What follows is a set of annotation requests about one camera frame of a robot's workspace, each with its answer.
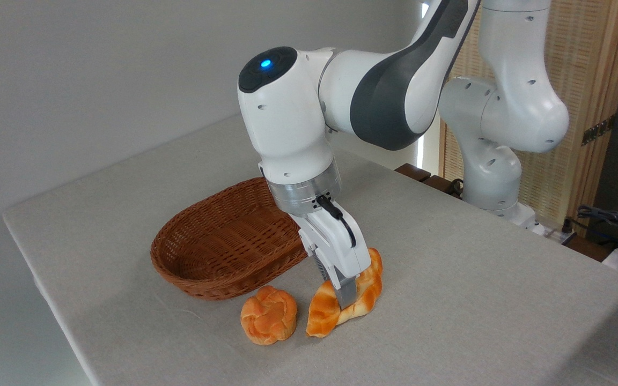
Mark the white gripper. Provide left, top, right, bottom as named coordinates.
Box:
left=291, top=201, right=372, bottom=310

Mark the long braided bread loaf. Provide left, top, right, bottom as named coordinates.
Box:
left=306, top=247, right=384, bottom=339

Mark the round orange bread roll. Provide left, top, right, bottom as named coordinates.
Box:
left=240, top=285, right=298, bottom=346

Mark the brown wicker oval basket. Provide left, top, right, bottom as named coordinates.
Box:
left=150, top=177, right=310, bottom=301

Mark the grey tablecloth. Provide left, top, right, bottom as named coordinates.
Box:
left=2, top=114, right=618, bottom=386

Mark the dark wooden furniture edge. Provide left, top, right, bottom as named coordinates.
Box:
left=394, top=163, right=464, bottom=200

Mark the black screen hinge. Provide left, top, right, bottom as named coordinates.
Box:
left=581, top=115, right=617, bottom=147

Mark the bamboo folding screen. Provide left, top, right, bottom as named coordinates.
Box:
left=440, top=0, right=618, bottom=231

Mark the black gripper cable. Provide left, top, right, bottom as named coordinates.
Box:
left=316, top=195, right=357, bottom=249

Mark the black cable bundle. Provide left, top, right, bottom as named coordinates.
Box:
left=561, top=205, right=618, bottom=248

